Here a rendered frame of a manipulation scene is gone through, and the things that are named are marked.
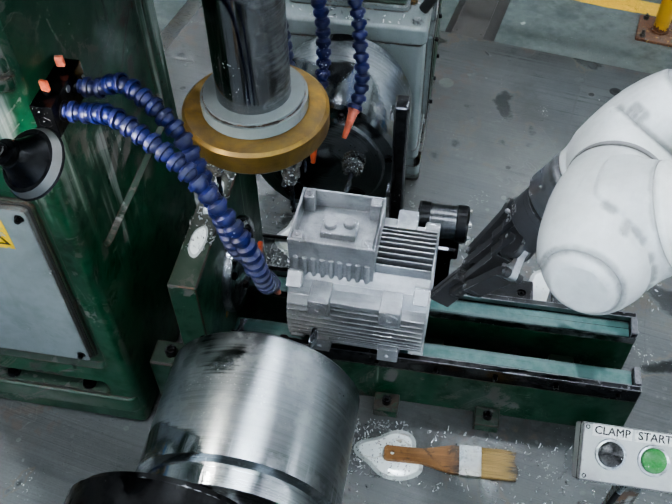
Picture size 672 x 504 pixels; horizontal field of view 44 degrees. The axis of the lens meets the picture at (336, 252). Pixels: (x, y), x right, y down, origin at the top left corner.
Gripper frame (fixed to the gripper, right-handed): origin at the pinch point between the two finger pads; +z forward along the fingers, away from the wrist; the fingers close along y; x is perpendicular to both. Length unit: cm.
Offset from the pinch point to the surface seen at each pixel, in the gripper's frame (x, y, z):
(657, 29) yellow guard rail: 116, -223, 58
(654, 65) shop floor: 115, -204, 61
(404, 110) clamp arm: -15.5, -18.0, -7.7
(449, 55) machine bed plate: 10, -91, 29
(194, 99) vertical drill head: -41.4, -5.7, -3.0
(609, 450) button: 19.2, 19.3, -7.7
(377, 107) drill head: -14.6, -30.8, 4.5
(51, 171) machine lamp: -51, 22, -13
